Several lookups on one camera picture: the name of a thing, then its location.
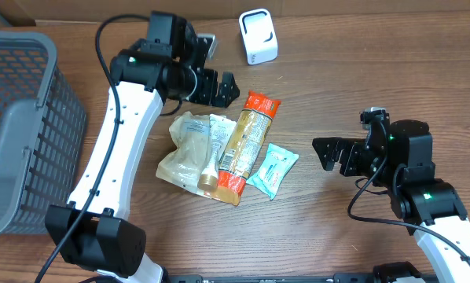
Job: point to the beige clear plastic pouch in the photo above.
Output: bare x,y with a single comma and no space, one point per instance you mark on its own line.
182,167

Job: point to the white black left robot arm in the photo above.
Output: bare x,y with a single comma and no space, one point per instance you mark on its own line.
91,229

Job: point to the orange spaghetti package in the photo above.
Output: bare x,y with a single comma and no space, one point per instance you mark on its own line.
243,147

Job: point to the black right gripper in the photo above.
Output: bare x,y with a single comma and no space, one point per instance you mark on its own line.
352,148

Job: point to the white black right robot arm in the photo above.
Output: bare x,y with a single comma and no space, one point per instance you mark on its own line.
398,158

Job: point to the white barcode scanner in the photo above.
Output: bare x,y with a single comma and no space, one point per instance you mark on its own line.
258,36

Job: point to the teal wet wipes pack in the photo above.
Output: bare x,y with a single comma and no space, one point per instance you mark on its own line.
277,163

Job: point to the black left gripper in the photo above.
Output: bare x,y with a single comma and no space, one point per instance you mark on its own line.
212,94

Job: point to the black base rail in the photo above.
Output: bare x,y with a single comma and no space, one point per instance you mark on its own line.
336,278

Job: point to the grey plastic mesh basket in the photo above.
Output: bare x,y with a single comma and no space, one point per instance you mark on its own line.
42,127

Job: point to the white cosmetic tube gold cap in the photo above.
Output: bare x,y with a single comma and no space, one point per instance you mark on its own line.
221,129

